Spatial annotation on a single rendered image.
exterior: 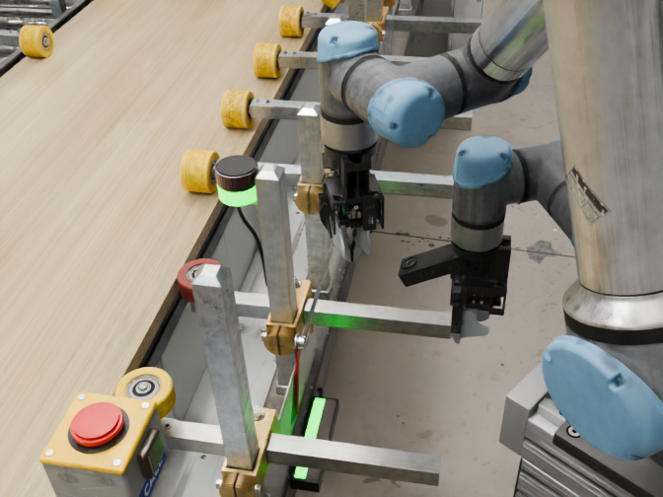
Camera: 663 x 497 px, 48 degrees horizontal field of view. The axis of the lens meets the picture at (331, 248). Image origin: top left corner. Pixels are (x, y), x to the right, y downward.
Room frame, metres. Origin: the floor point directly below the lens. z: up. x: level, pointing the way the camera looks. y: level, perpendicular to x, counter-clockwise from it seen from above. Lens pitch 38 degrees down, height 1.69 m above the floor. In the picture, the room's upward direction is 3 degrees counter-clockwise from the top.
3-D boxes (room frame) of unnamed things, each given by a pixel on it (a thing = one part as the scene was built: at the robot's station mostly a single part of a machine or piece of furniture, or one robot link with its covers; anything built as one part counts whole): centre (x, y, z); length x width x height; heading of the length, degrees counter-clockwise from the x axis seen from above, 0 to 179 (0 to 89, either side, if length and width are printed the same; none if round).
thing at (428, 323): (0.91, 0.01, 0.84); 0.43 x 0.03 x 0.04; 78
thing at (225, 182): (0.89, 0.13, 1.14); 0.06 x 0.06 x 0.02
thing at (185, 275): (0.95, 0.22, 0.85); 0.08 x 0.08 x 0.11
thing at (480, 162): (0.86, -0.21, 1.12); 0.09 x 0.08 x 0.11; 102
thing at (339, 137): (0.88, -0.03, 1.21); 0.08 x 0.08 x 0.05
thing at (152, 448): (0.38, 0.15, 1.20); 0.03 x 0.01 x 0.03; 168
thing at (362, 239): (0.87, -0.05, 1.02); 0.06 x 0.03 x 0.09; 8
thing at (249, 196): (0.89, 0.13, 1.11); 0.06 x 0.06 x 0.02
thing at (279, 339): (0.91, 0.08, 0.85); 0.14 x 0.06 x 0.05; 168
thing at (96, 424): (0.39, 0.19, 1.22); 0.04 x 0.04 x 0.02
